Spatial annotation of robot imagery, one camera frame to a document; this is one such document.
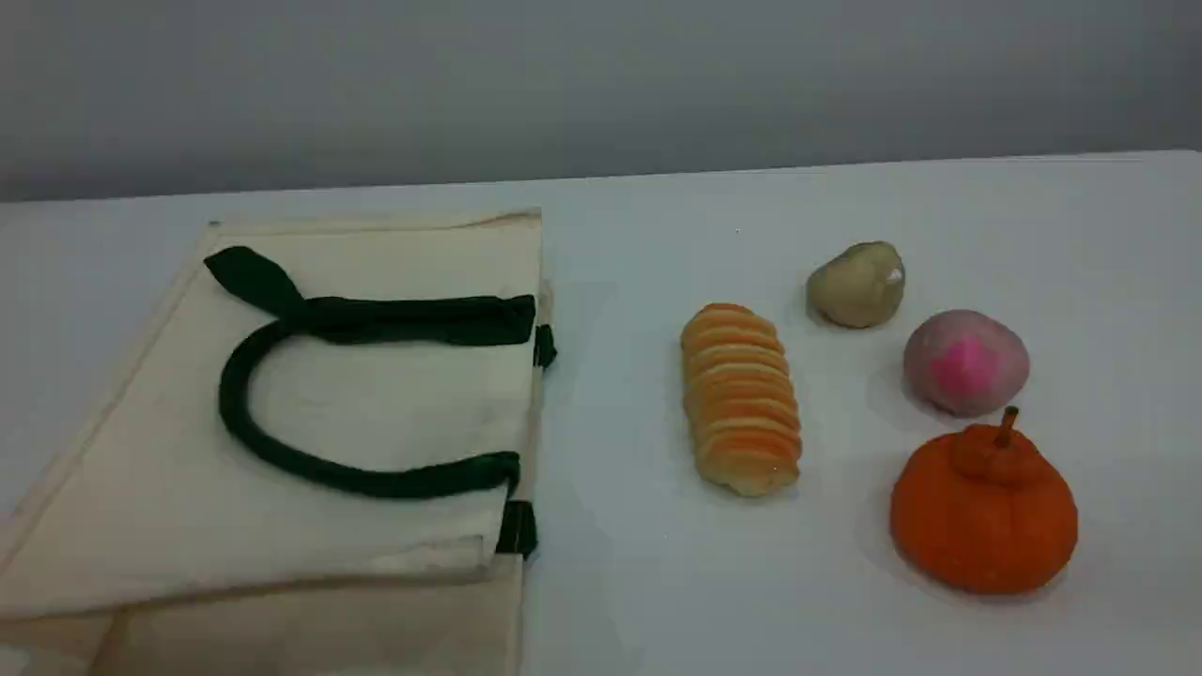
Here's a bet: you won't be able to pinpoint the orange toy fruit with stem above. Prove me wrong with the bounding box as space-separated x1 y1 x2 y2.
889 406 1079 596

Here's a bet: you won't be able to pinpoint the ridged golden bread roll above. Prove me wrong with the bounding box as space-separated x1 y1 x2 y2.
680 302 804 499

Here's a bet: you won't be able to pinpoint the pink round toy fruit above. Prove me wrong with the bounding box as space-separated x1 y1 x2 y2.
902 309 1031 418

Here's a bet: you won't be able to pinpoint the beige toy potato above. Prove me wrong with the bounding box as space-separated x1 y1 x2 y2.
806 241 906 330

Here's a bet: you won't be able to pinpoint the cream canvas bag green handles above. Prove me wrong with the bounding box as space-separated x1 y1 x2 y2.
0 208 559 676

